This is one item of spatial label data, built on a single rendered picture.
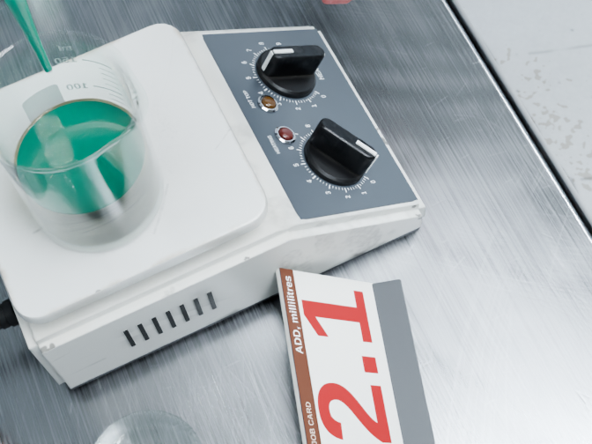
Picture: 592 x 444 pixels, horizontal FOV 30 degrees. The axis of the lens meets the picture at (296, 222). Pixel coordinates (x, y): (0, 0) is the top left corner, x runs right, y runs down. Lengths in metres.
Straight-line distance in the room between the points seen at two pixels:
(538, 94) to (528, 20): 0.05
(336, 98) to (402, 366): 0.14
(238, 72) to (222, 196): 0.09
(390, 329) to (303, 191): 0.08
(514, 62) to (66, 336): 0.29
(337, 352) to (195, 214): 0.10
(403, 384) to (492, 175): 0.13
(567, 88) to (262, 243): 0.21
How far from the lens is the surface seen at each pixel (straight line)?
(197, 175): 0.50
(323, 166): 0.53
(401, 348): 0.55
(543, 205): 0.59
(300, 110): 0.55
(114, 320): 0.50
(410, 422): 0.54
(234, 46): 0.57
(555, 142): 0.61
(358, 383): 0.53
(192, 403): 0.55
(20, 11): 0.38
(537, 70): 0.63
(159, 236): 0.49
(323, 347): 0.52
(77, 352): 0.52
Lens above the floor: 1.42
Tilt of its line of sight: 64 degrees down
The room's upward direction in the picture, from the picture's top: 8 degrees counter-clockwise
